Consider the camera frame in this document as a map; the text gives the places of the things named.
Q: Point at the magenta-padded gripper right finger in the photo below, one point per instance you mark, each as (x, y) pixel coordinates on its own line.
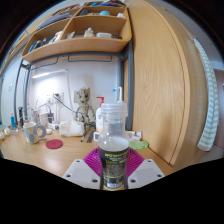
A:
(146, 173)

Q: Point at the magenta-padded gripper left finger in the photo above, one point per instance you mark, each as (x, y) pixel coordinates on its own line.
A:
(81, 173)

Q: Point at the clear bottle with black label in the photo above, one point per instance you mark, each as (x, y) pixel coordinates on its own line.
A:
(113, 146)

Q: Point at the black pen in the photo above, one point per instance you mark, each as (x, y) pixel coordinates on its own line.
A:
(83, 136)

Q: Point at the dark flat stick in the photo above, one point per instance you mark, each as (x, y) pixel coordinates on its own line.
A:
(90, 136)

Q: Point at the flat round red coaster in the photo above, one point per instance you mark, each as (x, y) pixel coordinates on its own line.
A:
(54, 144)

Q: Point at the small white square device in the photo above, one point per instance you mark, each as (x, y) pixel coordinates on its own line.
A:
(96, 135)

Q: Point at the white crumpled plastic bag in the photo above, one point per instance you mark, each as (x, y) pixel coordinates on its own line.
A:
(71, 127)

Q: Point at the cream mug with blue patches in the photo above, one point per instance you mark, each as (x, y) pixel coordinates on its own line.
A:
(31, 132)

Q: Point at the wooden tree figurine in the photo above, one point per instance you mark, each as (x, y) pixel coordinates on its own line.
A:
(84, 108)

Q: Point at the white power adapter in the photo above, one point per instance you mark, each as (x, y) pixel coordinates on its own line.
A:
(43, 118)

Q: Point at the blue spray bottle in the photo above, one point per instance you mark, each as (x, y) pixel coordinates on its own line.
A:
(118, 95)

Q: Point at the black electric shaver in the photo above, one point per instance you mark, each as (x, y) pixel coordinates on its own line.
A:
(20, 115)

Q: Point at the white tape roll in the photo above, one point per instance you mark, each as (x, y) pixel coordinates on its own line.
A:
(4, 134)

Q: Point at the blue tube with white cap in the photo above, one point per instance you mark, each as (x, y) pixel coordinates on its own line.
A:
(12, 120)

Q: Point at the wooden wardrobe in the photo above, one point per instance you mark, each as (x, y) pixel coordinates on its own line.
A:
(156, 83)

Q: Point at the green striped white towel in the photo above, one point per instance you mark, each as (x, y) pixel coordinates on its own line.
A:
(208, 100)

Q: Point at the white desk lamp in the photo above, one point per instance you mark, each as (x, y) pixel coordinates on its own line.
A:
(50, 73)

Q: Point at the wooden shelf unit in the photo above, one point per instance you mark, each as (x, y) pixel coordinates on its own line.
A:
(83, 45)

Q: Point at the white wall box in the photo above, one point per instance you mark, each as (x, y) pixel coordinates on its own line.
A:
(77, 96)

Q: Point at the white wall socket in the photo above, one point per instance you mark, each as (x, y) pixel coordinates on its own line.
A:
(49, 97)
(58, 96)

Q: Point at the grey metal desk frame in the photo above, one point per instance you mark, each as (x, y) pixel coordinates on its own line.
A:
(130, 83)

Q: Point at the white wall switch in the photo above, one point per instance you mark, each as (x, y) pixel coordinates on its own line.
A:
(9, 87)

